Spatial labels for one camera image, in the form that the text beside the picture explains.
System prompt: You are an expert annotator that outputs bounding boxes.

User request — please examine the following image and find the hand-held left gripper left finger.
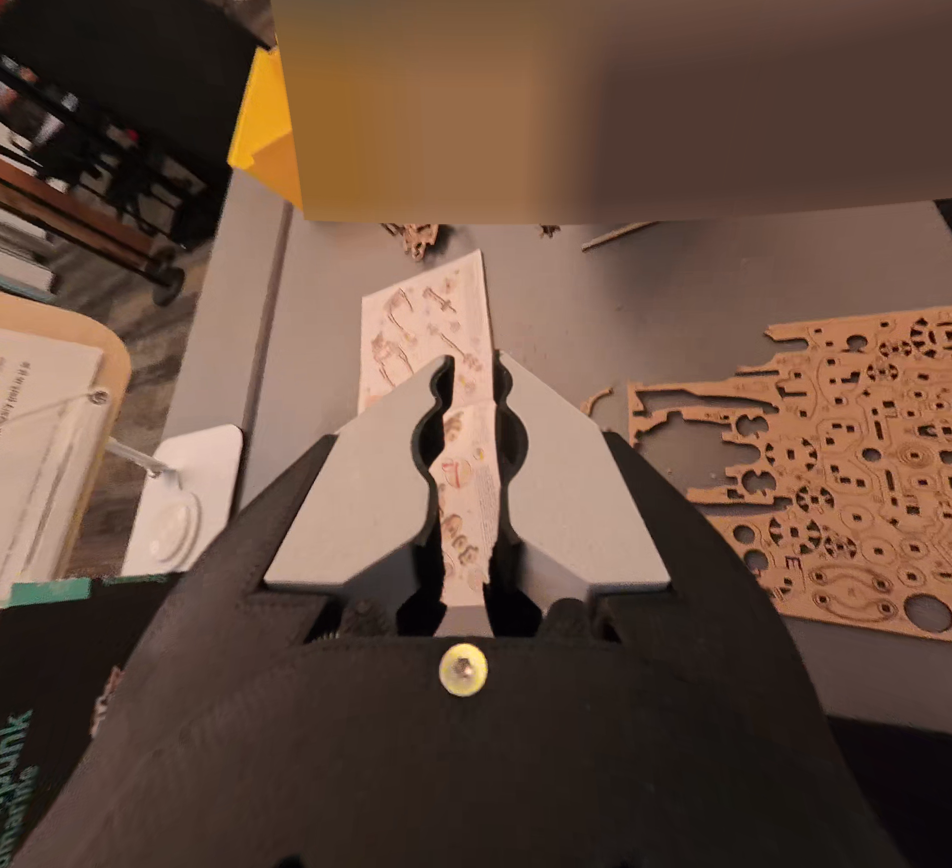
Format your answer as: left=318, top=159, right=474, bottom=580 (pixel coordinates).
left=264, top=353, right=456, bottom=594

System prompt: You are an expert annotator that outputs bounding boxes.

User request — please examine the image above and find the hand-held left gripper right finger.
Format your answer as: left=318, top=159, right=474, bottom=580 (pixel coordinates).
left=492, top=351, right=672, bottom=612

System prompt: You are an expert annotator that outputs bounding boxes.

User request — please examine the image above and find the laser-cut wooden parts sheet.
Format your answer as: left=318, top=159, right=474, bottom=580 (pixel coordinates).
left=628, top=310, right=952, bottom=642

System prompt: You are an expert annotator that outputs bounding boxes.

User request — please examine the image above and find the black model kit box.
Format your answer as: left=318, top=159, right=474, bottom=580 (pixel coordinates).
left=0, top=574, right=183, bottom=868

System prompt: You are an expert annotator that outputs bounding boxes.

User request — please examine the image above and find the white board stand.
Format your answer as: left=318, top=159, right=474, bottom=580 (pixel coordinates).
left=104, top=425, right=245, bottom=578

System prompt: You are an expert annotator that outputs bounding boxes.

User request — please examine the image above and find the illustrated instruction booklet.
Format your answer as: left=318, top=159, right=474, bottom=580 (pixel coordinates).
left=357, top=251, right=501, bottom=609

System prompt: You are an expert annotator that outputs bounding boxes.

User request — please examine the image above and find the wooden gear assembly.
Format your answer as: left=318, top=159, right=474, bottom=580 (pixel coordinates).
left=381, top=223, right=441, bottom=261

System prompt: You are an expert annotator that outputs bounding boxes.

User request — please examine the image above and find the thin wooden stick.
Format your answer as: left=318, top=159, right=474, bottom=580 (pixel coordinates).
left=582, top=221, right=660, bottom=252

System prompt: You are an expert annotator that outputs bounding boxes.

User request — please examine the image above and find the wooden board with instruction sheet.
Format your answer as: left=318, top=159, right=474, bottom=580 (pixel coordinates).
left=0, top=291, right=133, bottom=605

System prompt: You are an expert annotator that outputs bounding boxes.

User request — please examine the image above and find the yellow plastic bin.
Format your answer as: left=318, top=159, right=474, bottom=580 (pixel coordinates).
left=227, top=46, right=306, bottom=211

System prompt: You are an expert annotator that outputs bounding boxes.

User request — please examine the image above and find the black partition panel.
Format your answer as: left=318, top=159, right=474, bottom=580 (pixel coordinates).
left=0, top=0, right=278, bottom=166

